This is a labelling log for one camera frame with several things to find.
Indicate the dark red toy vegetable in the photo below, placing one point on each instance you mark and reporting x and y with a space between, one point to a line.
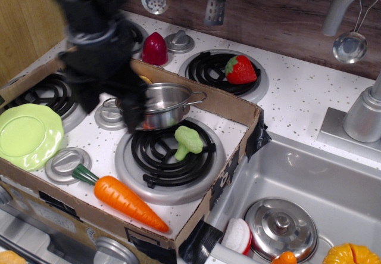
155 50

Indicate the orange toy carrot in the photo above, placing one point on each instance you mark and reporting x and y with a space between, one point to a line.
118 196

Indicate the red toy strawberry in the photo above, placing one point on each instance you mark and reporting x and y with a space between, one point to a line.
239 70

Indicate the grey sink basin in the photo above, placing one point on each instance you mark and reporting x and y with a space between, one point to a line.
341 196

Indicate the front right stove burner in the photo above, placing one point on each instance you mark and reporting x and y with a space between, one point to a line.
145 162

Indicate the grey back stove knob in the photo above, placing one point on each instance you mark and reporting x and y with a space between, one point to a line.
179 42

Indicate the grey front stove knob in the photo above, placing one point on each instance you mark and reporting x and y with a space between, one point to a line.
60 167

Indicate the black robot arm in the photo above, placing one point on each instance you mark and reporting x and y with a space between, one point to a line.
91 21

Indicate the hanging steel ladle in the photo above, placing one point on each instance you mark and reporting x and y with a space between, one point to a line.
351 47

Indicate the small orange toy fruit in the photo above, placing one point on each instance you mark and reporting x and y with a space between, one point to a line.
287 257

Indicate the grey stove knob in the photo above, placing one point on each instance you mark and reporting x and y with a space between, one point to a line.
179 42
108 116
60 167

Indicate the hanging steel slotted spatula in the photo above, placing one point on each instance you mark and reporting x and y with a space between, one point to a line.
214 12

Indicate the back right stove burner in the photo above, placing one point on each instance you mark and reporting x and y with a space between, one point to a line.
208 67

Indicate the orange toy at bottom left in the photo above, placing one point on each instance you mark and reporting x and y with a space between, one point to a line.
10 257

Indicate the orange toy pumpkin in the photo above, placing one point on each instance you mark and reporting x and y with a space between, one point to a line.
351 253

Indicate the small steel pot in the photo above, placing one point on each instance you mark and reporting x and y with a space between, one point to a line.
168 104

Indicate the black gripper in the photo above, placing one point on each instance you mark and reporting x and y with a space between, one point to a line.
93 69

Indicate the yellow toy corn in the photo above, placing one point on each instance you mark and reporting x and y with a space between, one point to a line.
145 79

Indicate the green toy broccoli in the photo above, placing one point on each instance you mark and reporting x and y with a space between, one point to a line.
189 141

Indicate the steel pot lid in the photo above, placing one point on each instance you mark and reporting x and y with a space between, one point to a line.
278 225

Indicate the grey sink faucet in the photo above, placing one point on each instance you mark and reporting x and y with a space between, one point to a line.
358 130

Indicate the light green plate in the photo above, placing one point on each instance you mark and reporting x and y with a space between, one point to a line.
30 135

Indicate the grey oven front knob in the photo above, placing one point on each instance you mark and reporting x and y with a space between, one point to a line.
109 251

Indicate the brown cardboard fence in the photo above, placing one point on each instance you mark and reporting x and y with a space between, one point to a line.
74 211

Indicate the white and red toy food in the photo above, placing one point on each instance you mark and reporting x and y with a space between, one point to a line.
237 236

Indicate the grey middle stove knob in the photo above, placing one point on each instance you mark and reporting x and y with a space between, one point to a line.
108 116

